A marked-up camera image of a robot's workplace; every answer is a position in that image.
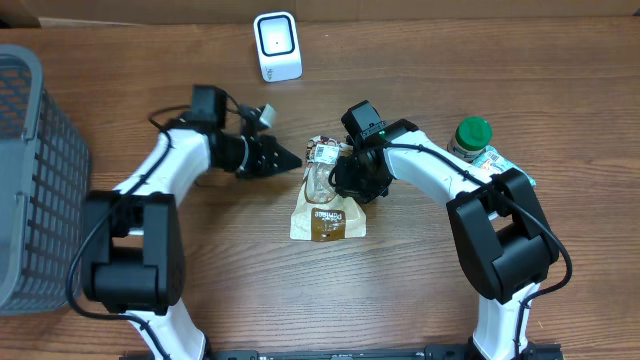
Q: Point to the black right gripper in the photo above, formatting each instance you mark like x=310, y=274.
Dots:
x=350, y=185

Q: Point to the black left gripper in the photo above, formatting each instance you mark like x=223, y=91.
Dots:
x=266, y=149

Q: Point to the beige plastic pouch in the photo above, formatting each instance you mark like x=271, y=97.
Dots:
x=321, y=215

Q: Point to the green capped bottle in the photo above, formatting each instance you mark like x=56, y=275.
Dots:
x=470, y=138

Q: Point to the teal wet wipes pack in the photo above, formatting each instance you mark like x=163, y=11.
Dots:
x=491, y=160

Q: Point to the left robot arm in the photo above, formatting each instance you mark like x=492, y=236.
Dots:
x=132, y=260

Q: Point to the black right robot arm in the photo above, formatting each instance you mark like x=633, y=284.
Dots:
x=503, y=240

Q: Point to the white barcode scanner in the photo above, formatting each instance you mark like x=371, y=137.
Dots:
x=277, y=46

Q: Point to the grey plastic mesh basket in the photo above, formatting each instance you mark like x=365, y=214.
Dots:
x=45, y=175

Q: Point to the cardboard backdrop panel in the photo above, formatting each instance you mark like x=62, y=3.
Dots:
x=30, y=13

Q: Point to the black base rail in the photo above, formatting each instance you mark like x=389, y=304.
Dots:
x=340, y=355

